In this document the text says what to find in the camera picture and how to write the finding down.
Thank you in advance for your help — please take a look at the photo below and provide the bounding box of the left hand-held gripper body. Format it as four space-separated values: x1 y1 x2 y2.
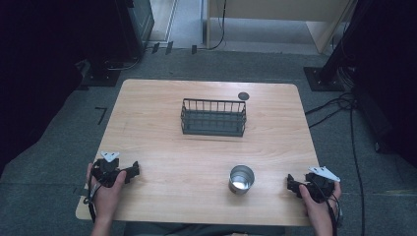
90 150 128 189

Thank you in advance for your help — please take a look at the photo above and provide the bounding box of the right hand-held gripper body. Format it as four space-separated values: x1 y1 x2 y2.
304 165 341 204

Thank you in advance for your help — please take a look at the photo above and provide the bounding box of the silver metal cup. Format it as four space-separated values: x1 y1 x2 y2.
227 164 256 196

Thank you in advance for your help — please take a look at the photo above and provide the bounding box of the black wire basket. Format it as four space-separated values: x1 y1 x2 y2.
180 97 248 138

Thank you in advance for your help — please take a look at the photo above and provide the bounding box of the person's right hand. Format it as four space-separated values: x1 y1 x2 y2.
298 181 343 228

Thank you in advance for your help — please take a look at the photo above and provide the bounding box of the person's left hand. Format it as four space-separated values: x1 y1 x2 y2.
86 162 128 224

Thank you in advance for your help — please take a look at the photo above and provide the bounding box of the black metal stand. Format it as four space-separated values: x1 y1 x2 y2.
303 0 372 92
76 58 122 89

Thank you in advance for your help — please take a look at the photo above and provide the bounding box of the black curtain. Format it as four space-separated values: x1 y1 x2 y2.
340 0 417 168
0 0 132 178

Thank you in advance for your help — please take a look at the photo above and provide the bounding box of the black cabinet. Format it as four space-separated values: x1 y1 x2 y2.
114 0 155 62

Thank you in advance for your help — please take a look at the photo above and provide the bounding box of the light wooden furniture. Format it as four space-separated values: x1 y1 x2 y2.
206 0 358 55

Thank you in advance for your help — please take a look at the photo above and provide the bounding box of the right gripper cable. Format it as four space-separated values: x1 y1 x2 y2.
311 182 344 236

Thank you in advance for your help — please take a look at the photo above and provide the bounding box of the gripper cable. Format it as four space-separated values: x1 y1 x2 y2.
83 182 100 224
311 182 344 236

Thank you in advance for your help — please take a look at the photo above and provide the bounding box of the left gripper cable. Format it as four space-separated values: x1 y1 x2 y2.
83 182 100 224

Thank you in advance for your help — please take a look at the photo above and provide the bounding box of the black floor cable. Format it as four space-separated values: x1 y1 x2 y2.
304 91 368 236

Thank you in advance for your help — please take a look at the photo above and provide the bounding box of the black hanging cable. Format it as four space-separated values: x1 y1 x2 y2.
206 0 228 51

